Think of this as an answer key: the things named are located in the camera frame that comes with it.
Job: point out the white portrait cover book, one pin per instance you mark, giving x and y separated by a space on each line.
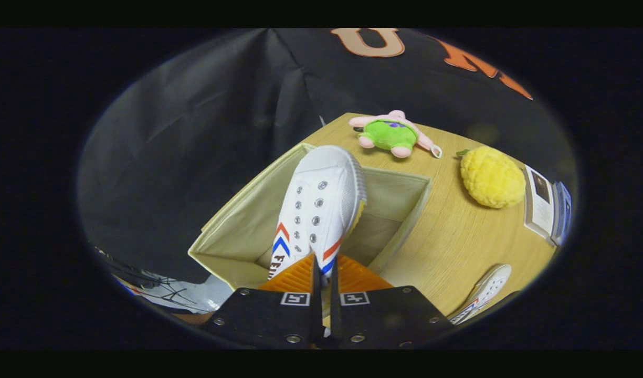
539 202

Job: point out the pink starfish plush toy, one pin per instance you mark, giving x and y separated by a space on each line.
389 135

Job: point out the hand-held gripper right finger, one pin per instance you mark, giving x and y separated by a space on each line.
384 315

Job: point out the white canvas shoe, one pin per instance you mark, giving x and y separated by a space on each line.
484 294
321 210

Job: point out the blue cover book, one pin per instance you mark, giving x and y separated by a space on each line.
562 210

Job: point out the yellow knitted plush toy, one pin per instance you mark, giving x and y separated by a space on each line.
492 177

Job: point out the beige fabric storage box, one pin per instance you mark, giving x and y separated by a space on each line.
237 231

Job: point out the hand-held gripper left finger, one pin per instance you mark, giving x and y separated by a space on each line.
263 315

